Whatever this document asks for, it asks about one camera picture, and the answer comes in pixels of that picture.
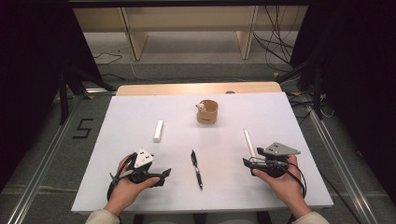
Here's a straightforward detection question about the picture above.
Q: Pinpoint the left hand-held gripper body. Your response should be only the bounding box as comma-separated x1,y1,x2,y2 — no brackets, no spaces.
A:
125,147,155,185

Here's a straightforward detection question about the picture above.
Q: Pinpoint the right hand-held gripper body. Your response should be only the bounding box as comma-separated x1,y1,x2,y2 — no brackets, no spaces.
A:
261,142,302,179

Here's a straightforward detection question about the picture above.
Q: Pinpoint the white pen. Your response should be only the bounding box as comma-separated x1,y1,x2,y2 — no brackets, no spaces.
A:
243,128,257,160

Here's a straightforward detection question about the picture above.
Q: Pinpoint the black pen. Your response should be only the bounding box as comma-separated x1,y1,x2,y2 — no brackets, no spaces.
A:
190,149,205,191

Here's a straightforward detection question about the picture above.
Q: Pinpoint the white tube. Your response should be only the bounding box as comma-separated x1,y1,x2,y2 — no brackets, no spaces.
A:
152,119,164,144

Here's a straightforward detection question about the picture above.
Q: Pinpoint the tan pen holder cup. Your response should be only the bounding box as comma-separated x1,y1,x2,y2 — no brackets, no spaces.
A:
195,99,219,125

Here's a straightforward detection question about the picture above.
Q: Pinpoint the person's left hand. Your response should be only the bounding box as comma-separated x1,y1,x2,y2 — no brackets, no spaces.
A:
104,153,161,217

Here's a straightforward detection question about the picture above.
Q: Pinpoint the person's right hand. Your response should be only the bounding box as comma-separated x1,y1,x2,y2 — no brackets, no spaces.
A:
252,154,313,219

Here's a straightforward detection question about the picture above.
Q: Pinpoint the white table cover board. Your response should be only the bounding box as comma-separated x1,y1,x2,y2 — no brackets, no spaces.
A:
70,91,334,215

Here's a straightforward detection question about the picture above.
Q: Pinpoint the black tripod stand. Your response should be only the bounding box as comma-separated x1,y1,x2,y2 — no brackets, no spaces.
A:
56,62,117,126
275,57,325,121

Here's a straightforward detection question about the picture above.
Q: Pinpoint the wooden table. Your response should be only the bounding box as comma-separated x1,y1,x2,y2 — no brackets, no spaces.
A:
115,81,283,97

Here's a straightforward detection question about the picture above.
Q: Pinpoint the black curtain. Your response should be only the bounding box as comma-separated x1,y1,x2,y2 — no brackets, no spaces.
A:
0,0,106,190
290,0,396,206

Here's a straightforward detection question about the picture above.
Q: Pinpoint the light wooden bench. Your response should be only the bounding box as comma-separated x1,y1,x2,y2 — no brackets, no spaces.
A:
72,5,310,62

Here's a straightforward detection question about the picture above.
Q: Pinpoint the left hand-held gripper black cable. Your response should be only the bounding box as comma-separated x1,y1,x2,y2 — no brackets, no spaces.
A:
106,151,138,202

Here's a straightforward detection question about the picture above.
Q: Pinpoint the hand-held gripper black cable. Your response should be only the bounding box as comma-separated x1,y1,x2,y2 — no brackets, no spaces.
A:
248,156,308,200
106,151,138,202

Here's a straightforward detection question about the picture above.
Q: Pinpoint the right hand-held gripper black cable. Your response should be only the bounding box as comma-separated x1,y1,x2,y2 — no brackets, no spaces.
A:
248,156,308,200

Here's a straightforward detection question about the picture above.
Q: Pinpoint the metal floor rail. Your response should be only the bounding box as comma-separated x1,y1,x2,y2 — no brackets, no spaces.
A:
306,105,382,224
5,102,79,224

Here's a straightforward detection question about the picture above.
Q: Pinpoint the bundle of black floor cables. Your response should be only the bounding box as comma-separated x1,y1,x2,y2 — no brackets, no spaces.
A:
251,5,301,73

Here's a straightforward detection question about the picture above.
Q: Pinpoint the thin black floor cable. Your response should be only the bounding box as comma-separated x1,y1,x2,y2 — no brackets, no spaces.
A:
92,50,124,66

